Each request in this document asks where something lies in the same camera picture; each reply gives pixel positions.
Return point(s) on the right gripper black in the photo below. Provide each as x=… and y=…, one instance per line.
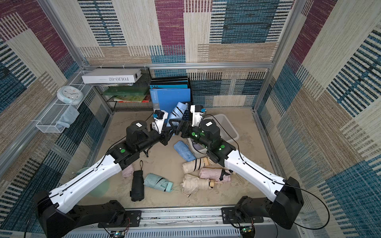
x=183, y=128

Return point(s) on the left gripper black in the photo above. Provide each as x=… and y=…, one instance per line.
x=164, y=136

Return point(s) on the light blue umbrella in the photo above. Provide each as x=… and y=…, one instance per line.
x=178, y=111

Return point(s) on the mint green umbrella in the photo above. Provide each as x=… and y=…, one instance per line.
x=157, y=182

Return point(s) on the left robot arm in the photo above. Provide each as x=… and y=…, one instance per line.
x=58, y=211

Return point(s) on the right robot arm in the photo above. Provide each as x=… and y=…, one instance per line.
x=284, y=199

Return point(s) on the grey plastic storage box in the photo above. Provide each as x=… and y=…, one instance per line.
x=227, y=132

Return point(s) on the blue umbrella near box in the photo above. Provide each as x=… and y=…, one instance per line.
x=184, y=151

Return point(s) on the pale pink small umbrella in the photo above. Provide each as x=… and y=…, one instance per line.
x=128, y=171

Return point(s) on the beige umbrella black stripes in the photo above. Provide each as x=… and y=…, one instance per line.
x=195, y=165

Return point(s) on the beige umbrella front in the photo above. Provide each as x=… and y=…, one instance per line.
x=192, y=184

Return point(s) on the black folded umbrella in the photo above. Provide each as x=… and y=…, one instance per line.
x=137, y=190

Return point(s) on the white folio box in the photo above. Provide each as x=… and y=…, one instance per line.
x=108, y=76

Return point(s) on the red book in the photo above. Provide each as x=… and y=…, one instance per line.
x=133, y=99

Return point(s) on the blue clip file folder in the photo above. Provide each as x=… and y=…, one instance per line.
x=167, y=99

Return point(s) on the black mesh file holder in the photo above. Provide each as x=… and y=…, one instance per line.
x=174, y=81

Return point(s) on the teal file folder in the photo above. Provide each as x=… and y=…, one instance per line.
x=169, y=86

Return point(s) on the mint green pen cup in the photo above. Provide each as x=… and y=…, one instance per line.
x=100, y=190

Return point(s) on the light blue cloth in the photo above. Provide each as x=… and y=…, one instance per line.
x=67, y=118

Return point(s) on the white round clock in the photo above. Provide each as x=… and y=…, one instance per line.
x=70, y=95

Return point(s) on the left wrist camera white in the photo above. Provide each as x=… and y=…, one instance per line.
x=159, y=117

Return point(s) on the black wire shelf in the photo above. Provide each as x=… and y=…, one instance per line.
x=114, y=106

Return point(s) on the white wire basket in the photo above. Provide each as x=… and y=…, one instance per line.
x=48, y=122

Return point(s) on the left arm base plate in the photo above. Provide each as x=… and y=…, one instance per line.
x=128, y=218

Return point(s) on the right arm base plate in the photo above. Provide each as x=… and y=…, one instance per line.
x=230, y=215

